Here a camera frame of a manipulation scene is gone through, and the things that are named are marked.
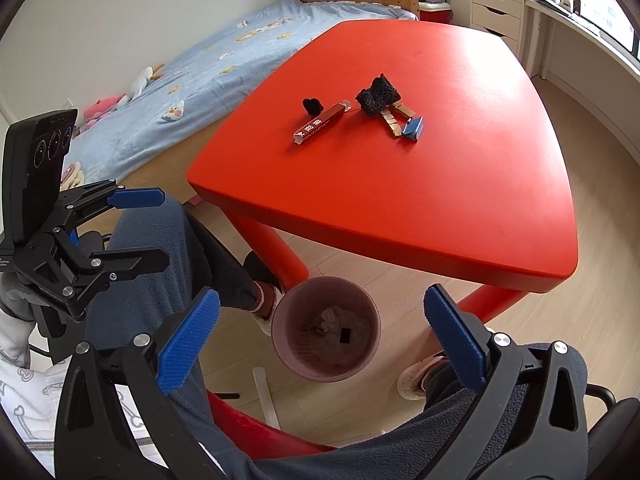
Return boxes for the white drawer unit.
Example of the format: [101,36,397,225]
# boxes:
[470,0,526,68]

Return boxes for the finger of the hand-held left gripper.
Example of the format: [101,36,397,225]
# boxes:
[57,183,167,228]
[55,246,172,313]

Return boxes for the white window desk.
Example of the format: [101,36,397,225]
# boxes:
[524,0,640,98]

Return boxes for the bed with blue blanket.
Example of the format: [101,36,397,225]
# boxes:
[59,0,418,185]

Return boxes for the person's left leg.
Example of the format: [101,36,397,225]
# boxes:
[82,195,261,480]

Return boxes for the pink waste bin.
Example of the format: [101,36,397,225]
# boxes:
[270,276,382,383]

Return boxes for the pink and white plush toy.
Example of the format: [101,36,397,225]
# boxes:
[60,160,87,190]

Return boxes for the red storage box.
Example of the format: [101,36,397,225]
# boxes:
[419,1,454,25]

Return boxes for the blue triangular box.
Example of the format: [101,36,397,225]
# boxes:
[400,116,425,142]

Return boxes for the person's left hand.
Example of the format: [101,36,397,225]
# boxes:
[0,277,36,326]

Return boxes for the red plastic table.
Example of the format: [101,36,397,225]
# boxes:
[186,20,580,322]

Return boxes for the crumpled white tissue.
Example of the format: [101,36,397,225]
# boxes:
[320,307,362,337]

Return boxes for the crumpled black mesh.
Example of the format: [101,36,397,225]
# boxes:
[355,74,402,116]

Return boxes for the red plastic chair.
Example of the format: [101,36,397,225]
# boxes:
[206,389,337,457]

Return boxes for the white plastic strip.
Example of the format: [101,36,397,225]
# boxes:
[251,366,279,430]

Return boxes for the person's white patterned shirt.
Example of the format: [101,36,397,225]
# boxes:
[0,357,156,476]

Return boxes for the wooden clothespins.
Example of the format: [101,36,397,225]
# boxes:
[377,102,416,137]

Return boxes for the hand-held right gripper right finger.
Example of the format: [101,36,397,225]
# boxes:
[422,284,591,480]

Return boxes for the person's leg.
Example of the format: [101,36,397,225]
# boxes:
[200,342,590,480]
[82,195,261,480]

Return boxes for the black office chair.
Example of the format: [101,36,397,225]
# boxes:
[582,382,640,480]

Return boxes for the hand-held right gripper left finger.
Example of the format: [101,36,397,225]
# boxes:
[52,287,236,480]

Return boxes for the long red cardboard box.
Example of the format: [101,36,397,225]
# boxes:
[292,101,351,147]

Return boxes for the person's right white shoe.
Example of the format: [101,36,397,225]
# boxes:
[396,352,448,401]

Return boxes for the person's left foot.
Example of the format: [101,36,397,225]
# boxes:
[242,252,288,336]

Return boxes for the person's left forearm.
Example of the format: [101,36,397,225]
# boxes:
[0,310,35,371]

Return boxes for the person's right leg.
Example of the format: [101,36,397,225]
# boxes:
[200,342,590,480]

